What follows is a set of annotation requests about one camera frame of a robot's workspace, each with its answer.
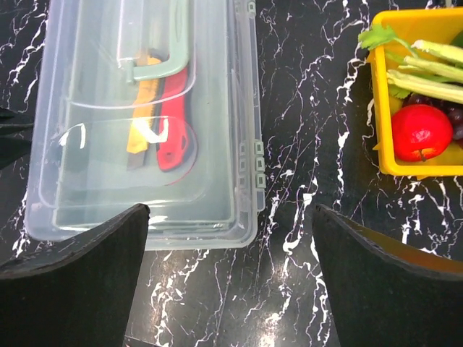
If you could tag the yellow utility knife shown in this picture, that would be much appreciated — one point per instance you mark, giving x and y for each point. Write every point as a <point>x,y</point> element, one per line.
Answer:
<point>142,121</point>

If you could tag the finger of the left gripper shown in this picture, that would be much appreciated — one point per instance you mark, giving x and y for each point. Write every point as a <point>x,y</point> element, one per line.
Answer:
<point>13,148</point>

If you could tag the marbled black mat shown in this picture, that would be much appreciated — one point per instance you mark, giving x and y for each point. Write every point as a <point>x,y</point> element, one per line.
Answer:
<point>318,125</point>

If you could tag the clear plastic tool box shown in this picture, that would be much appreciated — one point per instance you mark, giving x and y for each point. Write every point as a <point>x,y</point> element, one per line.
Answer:
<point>95,54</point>

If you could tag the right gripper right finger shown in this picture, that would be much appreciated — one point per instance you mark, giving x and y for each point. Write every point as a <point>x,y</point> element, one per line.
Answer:
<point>383,292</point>

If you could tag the yellow plastic bin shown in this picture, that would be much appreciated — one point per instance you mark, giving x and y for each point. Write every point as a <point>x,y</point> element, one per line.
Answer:
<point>437,25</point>

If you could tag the red utility knife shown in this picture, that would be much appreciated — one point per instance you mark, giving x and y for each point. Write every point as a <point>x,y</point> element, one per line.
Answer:
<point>173,118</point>

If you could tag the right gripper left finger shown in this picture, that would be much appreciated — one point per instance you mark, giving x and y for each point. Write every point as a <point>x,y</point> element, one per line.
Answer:
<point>79,291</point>

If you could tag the green celery stalk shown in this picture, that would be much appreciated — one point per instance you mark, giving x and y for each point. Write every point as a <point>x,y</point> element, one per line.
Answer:
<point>423,67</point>

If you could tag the dark purple grapes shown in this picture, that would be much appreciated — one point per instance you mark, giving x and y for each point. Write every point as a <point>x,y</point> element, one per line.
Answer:
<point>453,111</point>

